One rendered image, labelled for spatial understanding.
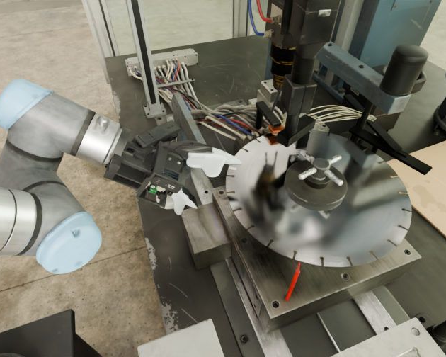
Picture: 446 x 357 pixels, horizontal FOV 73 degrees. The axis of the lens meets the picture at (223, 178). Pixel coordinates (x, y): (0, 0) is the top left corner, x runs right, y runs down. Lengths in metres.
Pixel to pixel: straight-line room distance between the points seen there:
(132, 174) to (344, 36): 0.91
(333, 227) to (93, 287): 1.27
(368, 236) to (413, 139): 0.65
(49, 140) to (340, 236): 0.46
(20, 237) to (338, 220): 0.45
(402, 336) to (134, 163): 0.46
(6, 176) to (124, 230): 1.25
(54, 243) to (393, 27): 1.12
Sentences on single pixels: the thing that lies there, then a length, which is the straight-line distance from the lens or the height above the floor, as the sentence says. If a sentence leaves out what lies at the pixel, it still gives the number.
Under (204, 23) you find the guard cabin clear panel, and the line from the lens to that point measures 1.64.
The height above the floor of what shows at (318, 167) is 1.00.
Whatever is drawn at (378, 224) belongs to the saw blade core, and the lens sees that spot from 0.56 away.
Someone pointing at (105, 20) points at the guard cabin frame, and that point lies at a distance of 1.51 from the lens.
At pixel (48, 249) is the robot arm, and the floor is 1.06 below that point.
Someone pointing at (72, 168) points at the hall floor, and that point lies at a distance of 2.16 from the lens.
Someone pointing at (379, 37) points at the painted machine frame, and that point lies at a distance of 1.19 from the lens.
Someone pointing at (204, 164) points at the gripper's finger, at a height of 1.02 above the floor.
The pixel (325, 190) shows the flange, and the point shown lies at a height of 0.96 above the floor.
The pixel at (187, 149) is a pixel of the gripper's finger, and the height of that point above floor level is 1.03.
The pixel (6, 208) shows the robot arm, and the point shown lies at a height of 1.12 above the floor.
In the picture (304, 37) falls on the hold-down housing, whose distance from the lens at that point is 0.45.
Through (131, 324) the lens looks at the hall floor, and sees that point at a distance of 1.48.
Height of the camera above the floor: 1.36
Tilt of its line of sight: 47 degrees down
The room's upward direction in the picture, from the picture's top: straight up
